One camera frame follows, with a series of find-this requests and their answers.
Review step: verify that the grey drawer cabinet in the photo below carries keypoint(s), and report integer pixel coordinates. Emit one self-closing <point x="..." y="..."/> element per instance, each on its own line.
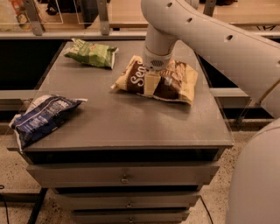
<point x="168" y="150"/>

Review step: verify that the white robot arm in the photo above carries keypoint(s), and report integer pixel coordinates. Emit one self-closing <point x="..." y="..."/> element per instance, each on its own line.
<point x="250" y="62"/>

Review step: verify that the green chip bag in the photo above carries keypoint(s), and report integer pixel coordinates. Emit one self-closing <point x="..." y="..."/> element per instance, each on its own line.
<point x="92" y="54"/>

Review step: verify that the colourful item behind glass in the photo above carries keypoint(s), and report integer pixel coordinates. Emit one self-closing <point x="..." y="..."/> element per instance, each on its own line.
<point x="21" y="14"/>

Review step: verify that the top drawer knob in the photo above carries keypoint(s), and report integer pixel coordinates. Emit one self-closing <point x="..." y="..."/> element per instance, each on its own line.
<point x="124" y="179"/>

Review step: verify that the brown chip bag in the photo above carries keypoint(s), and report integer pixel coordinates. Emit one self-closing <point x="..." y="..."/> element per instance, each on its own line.
<point x="177" y="82"/>

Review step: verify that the black bar on floor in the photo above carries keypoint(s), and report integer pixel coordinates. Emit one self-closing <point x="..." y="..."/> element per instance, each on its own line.
<point x="37" y="206"/>

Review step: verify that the grey metal rail post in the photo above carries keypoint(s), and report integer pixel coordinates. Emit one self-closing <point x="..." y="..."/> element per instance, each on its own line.
<point x="103" y="16"/>
<point x="33" y="16"/>
<point x="209" y="7"/>

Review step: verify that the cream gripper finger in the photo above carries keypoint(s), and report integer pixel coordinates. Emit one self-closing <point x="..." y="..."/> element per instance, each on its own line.
<point x="151" y="80"/>

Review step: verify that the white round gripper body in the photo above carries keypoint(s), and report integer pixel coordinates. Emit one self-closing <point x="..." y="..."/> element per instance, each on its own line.
<point x="157" y="62"/>

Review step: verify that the blue chip bag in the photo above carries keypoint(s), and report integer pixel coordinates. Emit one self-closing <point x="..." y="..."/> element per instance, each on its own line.
<point x="44" y="116"/>

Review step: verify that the wooden desk in background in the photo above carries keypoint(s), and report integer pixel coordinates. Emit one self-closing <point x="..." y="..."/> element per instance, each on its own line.
<point x="241" y="12"/>

